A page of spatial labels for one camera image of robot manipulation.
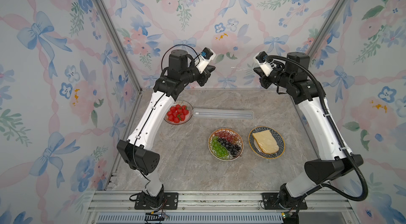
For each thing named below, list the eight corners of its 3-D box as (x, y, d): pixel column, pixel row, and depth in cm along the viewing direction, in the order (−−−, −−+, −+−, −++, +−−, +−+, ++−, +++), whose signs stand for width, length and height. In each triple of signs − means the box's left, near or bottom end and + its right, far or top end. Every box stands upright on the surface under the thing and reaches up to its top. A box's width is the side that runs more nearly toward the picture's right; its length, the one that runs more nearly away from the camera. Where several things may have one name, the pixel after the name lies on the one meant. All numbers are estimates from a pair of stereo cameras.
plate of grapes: (208, 161, 88) (208, 158, 84) (208, 131, 99) (208, 128, 96) (244, 161, 88) (245, 158, 85) (239, 131, 99) (240, 128, 96)
